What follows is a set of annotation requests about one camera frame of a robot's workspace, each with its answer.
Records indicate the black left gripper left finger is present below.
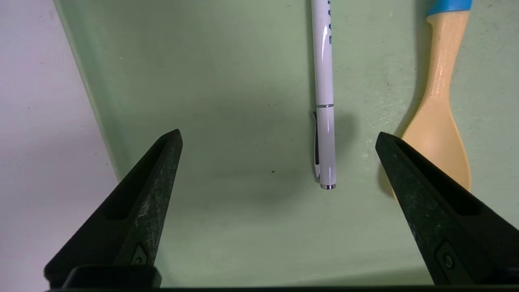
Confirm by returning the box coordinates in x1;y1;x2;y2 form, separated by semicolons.
44;129;184;288

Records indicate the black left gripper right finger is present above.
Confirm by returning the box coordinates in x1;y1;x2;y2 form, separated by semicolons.
375;132;519;287

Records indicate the yellow spoon with blue handle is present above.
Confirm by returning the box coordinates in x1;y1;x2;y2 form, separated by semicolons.
390;0;474;200

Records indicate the white pen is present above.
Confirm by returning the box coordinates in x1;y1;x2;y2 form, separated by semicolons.
311;0;337;190

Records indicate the light green plastic tray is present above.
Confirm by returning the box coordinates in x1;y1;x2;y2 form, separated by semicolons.
54;0;519;288

